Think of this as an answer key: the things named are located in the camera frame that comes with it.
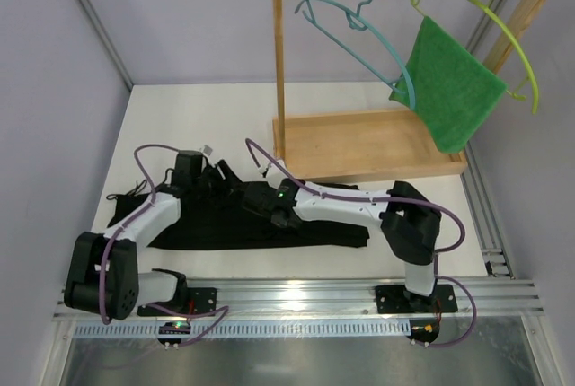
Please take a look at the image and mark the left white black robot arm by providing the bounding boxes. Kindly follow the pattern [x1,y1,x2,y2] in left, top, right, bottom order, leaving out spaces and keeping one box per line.
[64,150,208,325]

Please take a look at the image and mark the wooden clothes rack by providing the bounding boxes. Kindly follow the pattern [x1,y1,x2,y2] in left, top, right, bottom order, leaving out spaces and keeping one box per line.
[272,0,546,182]

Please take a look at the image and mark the black trousers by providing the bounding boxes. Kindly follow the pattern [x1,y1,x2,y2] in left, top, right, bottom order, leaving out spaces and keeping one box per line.
[106,159,372,252]

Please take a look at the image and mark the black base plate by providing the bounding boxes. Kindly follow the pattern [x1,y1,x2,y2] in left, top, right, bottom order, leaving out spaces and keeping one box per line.
[374,285,458,314]
[158,287,217,314]

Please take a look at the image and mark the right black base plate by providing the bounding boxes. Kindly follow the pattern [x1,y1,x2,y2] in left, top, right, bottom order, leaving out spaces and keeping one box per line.
[374,285,458,314]

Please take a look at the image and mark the green microfibre cloth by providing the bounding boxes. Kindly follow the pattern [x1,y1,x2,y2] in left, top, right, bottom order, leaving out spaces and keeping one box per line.
[406,16,507,154]

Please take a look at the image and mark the lime green plastic hanger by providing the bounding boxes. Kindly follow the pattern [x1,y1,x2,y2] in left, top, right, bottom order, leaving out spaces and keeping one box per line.
[400,0,539,113]

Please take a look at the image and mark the teal plastic hanger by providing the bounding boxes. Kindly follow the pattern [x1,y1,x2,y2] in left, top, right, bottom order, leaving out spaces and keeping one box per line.
[294,0,417,111]

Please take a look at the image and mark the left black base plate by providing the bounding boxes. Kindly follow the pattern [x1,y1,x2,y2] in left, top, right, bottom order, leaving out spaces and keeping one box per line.
[158,287,217,314]

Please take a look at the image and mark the grey slotted cable duct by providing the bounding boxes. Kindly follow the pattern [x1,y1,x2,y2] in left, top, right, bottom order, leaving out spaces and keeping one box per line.
[74,318,411,339]

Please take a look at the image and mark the aluminium mounting rail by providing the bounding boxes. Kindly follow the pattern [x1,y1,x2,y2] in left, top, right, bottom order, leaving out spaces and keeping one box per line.
[52,276,540,320]

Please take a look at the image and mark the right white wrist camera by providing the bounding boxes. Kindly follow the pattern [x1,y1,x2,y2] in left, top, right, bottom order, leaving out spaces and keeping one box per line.
[259,159,286,182]

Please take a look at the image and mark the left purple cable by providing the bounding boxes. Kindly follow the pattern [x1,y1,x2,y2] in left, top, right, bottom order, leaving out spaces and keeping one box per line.
[98,143,230,369]

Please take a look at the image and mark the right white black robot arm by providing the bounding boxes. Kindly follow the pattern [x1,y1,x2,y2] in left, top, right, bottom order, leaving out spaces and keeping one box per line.
[242,179,441,312]

